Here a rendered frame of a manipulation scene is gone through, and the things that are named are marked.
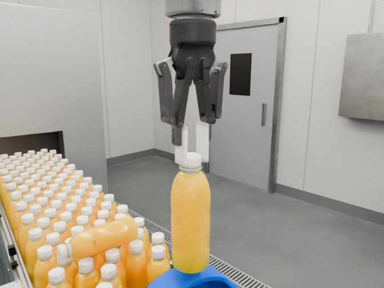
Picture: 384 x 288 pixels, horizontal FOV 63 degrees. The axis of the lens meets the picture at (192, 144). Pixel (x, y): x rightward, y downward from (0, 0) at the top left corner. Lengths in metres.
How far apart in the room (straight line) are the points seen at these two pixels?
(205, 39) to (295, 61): 3.53
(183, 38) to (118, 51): 4.97
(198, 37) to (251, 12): 3.93
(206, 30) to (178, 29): 0.04
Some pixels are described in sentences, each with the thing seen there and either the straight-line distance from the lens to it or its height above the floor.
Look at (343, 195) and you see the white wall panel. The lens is 3.99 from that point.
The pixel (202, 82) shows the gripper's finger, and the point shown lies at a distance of 0.53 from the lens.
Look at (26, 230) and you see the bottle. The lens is 1.27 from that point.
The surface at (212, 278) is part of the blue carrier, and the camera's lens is 0.67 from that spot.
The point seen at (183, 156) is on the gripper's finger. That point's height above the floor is 1.48.
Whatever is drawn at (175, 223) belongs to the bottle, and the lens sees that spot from 0.58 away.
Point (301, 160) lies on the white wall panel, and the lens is 4.08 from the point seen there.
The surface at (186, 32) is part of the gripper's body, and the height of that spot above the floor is 1.68.
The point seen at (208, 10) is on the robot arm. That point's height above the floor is 1.71.
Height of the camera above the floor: 1.62
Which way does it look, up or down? 13 degrees down
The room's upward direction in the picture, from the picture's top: straight up
